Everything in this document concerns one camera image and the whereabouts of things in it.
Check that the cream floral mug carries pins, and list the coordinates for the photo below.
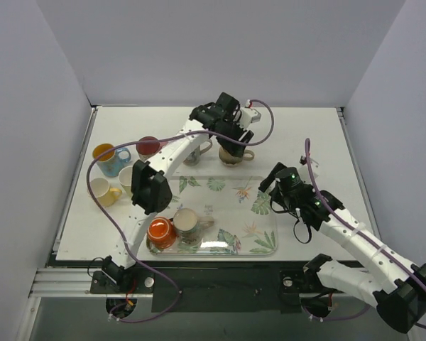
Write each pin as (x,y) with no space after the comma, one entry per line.
(194,157)

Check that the blue butterfly mug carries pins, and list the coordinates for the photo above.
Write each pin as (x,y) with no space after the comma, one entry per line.
(113,161)

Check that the yellow mug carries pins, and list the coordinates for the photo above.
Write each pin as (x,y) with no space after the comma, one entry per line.
(103,192)

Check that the lime green mug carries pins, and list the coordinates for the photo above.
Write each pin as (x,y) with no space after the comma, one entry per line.
(125,179)

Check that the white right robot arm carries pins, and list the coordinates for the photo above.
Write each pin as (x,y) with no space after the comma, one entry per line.
(390,283)

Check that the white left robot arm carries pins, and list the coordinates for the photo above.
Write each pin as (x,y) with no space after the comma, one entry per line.
(151,192)

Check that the cream coral pattern mug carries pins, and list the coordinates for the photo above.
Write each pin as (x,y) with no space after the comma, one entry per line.
(190,226)

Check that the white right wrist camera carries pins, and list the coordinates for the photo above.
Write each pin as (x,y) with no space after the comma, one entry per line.
(303,170)

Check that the floral leaf serving tray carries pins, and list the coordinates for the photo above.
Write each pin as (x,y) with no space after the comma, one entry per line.
(244,223)

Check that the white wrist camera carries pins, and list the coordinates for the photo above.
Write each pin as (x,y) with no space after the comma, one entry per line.
(303,170)
(249,116)

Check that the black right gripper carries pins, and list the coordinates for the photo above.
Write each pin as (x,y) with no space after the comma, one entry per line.
(273,177)

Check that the beige round teapot mug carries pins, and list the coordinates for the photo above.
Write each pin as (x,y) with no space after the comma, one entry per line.
(231,161)

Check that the aluminium frame rail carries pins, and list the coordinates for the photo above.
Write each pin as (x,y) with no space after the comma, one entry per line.
(57,284)

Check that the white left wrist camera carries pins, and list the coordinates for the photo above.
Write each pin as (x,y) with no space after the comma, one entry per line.
(249,116)

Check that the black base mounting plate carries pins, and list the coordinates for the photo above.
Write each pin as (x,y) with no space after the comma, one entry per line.
(175,301)

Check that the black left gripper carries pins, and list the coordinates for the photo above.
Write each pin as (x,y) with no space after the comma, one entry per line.
(236,134)

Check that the orange mug black handle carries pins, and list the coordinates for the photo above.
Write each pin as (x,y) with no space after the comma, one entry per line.
(161,233)

